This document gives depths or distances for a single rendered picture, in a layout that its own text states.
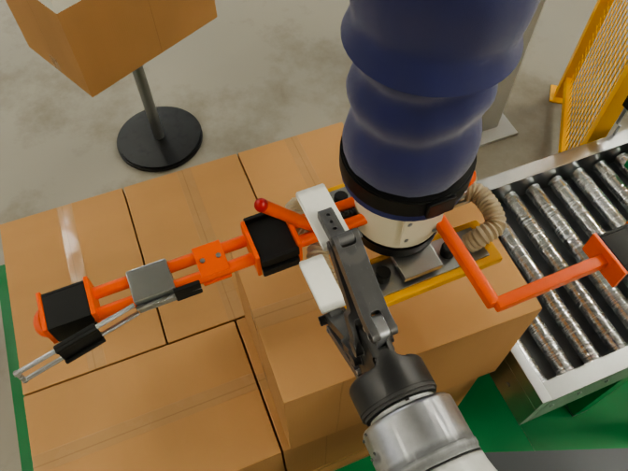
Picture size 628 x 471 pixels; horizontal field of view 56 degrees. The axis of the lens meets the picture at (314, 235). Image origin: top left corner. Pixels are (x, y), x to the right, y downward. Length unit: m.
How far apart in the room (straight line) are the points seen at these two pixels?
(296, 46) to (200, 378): 2.10
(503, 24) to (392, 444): 0.45
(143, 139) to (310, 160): 1.09
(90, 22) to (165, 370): 1.14
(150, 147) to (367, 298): 2.41
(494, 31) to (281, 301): 0.79
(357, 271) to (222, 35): 2.97
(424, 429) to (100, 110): 2.78
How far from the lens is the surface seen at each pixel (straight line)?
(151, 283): 1.01
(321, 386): 1.23
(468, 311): 1.33
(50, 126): 3.15
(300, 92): 3.05
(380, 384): 0.53
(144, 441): 1.67
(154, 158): 2.81
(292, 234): 1.02
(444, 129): 0.81
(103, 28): 2.17
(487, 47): 0.73
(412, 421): 0.51
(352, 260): 0.51
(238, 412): 1.64
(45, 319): 1.03
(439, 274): 1.14
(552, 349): 1.81
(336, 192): 1.20
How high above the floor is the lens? 2.11
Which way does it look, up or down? 57 degrees down
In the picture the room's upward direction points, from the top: straight up
